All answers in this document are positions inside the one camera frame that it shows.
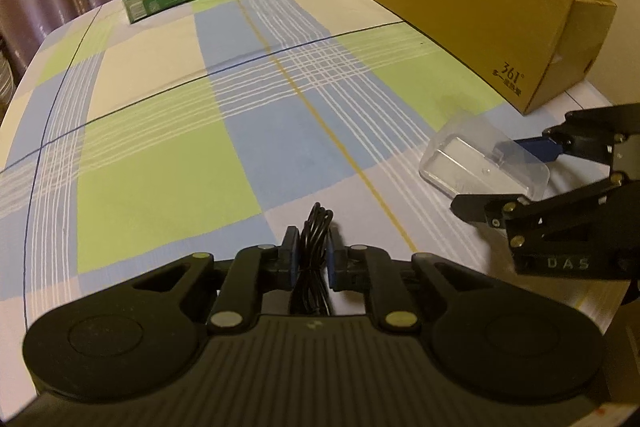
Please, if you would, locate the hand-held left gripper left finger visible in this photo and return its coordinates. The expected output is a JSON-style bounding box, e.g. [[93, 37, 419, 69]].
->
[[132, 227, 301, 334]]

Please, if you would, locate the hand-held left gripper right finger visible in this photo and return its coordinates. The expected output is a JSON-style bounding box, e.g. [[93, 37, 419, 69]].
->
[[327, 229, 488, 334]]

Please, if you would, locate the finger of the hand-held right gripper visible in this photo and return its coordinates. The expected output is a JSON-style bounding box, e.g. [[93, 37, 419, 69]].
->
[[450, 173, 627, 234], [494, 103, 640, 180]]

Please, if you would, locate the black cable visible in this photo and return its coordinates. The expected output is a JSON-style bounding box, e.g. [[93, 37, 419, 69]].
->
[[289, 202, 337, 315]]

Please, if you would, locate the clear plastic box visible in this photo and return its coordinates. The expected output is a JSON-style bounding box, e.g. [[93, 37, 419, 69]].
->
[[419, 114, 551, 200]]

